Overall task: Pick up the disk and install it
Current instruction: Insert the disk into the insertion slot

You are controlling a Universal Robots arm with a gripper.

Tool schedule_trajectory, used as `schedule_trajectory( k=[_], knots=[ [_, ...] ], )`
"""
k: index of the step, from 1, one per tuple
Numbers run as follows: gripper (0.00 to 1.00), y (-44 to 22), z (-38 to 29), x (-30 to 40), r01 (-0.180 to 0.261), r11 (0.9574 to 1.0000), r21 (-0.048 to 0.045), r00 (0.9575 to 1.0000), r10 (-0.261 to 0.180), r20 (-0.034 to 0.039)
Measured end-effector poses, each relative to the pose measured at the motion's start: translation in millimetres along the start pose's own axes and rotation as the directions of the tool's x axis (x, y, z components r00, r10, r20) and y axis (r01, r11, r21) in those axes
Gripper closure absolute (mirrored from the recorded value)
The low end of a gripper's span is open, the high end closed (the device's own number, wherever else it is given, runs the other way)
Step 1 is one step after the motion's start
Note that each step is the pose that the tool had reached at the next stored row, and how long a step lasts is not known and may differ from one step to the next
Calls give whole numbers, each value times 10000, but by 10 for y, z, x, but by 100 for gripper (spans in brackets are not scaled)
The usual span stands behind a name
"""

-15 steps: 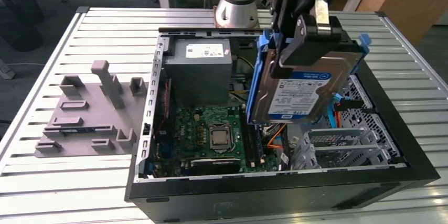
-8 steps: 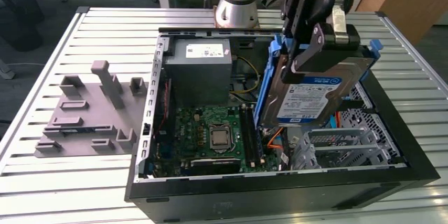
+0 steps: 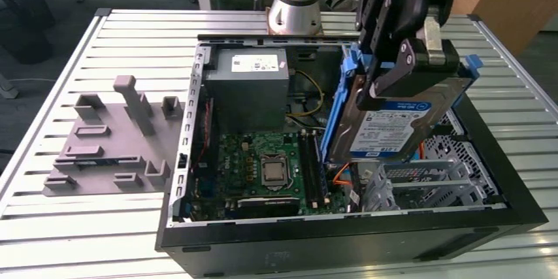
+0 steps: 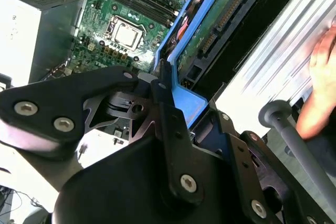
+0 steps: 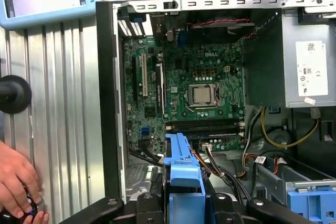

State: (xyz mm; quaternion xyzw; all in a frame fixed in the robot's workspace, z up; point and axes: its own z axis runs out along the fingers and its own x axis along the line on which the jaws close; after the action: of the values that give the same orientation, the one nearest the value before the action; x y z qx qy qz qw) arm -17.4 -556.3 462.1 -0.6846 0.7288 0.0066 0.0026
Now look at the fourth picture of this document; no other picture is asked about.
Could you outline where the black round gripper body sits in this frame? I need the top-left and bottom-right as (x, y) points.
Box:
(52, 136), (257, 224)

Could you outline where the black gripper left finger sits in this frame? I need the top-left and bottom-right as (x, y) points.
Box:
(0, 60), (205, 204)

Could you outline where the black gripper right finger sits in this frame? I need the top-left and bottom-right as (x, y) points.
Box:
(207, 102), (331, 224)

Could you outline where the hard disk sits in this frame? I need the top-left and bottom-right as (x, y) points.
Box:
(154, 0), (257, 130)

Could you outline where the person's hand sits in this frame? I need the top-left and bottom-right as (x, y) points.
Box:
(296, 16), (336, 141)

